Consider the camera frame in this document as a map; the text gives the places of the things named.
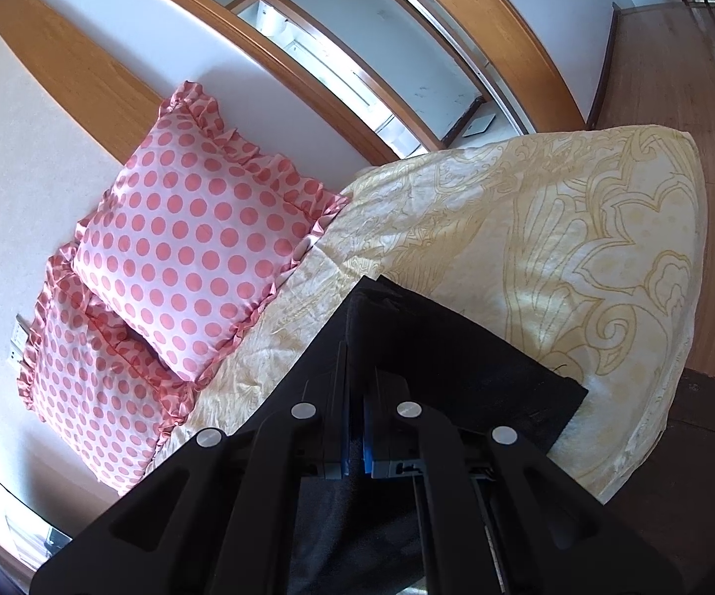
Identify wooden headboard panel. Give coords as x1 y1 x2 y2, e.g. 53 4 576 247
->
0 0 415 166

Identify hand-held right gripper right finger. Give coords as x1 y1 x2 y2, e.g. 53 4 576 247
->
363 367 700 595

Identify yellow patterned bed quilt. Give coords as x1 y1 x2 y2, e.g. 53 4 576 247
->
144 127 708 505

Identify white wall socket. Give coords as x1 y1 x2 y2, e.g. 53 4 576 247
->
9 313 29 370

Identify black pants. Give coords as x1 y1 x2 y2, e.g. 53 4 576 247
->
228 276 589 595

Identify pink polka dot pillow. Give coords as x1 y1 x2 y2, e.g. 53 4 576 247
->
15 241 197 497
74 82 351 384

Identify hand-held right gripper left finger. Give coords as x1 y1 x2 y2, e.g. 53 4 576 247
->
29 340 353 595

